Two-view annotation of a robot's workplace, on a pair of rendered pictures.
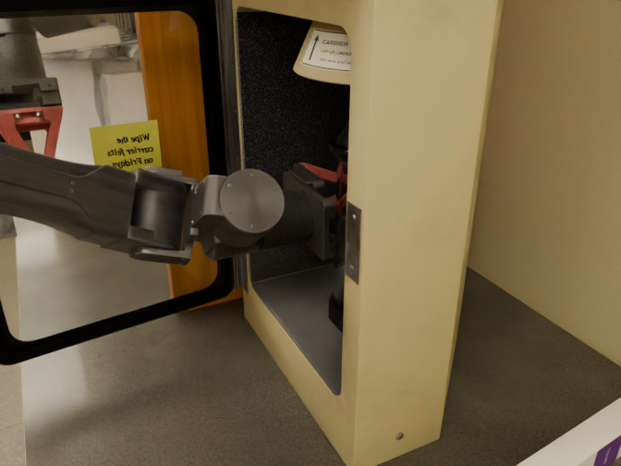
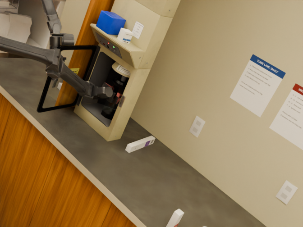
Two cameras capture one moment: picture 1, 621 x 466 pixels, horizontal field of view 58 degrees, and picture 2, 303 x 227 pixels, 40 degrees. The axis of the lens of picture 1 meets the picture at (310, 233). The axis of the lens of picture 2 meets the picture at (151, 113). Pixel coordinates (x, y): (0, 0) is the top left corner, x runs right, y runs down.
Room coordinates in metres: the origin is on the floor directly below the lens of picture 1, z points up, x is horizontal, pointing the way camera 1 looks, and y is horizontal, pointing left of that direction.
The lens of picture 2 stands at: (-1.42, 0.94, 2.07)
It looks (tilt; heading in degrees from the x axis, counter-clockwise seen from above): 23 degrees down; 327
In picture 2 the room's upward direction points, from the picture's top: 25 degrees clockwise
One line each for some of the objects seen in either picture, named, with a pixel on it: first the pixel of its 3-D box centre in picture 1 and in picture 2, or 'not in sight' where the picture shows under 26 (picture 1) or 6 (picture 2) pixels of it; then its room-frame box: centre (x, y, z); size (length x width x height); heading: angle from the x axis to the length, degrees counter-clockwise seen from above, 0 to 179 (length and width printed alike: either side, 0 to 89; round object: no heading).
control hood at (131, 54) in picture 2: not in sight; (114, 45); (0.53, 0.08, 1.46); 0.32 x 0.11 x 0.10; 26
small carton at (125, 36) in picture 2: not in sight; (125, 35); (0.49, 0.06, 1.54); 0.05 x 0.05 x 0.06; 11
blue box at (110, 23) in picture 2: not in sight; (111, 23); (0.60, 0.11, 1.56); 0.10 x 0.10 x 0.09; 26
